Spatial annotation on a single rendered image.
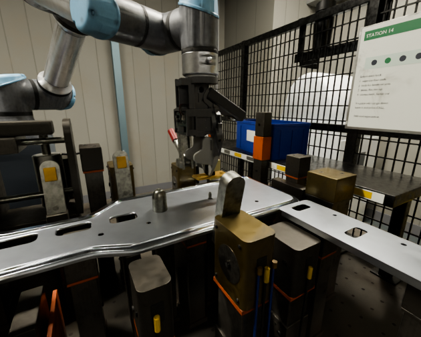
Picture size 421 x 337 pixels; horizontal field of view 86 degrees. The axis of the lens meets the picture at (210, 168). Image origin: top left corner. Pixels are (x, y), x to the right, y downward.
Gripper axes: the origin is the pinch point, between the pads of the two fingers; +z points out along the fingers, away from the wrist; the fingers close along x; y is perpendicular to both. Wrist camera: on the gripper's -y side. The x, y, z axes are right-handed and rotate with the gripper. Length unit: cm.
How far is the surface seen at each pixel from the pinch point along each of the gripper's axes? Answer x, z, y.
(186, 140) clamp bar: -15.0, -4.9, -0.4
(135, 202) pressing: -6.3, 7.4, 16.7
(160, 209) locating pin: 1.4, 6.8, 13.2
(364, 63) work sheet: 2, -26, -55
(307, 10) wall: -165, -119, -225
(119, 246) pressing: 9.5, 7.6, 22.7
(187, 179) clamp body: -13.1, 6.4, 0.5
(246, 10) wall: -214, -126, -174
